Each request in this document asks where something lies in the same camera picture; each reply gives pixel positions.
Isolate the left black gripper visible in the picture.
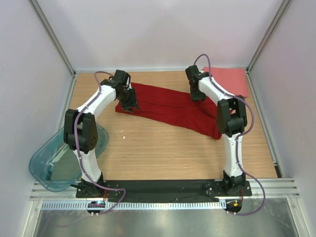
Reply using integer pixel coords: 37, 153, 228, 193
117, 87, 140, 113

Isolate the dark red t shirt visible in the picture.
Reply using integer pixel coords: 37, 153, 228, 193
115, 82, 223, 141

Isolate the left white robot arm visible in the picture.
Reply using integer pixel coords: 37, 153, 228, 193
64, 70, 140, 198

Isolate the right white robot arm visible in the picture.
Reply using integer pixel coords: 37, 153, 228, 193
185, 65, 247, 196

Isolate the folded pink t shirt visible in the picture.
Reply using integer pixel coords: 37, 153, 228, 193
211, 67, 249, 98

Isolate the teal plastic bin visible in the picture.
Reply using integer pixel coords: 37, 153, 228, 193
29, 123, 110, 193

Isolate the aluminium frame rail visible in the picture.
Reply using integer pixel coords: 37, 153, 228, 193
28, 0, 76, 77
245, 0, 293, 75

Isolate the right aluminium frame rail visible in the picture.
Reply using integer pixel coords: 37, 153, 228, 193
245, 0, 293, 75

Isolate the slotted cable duct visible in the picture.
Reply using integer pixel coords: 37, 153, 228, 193
41, 200, 226, 211

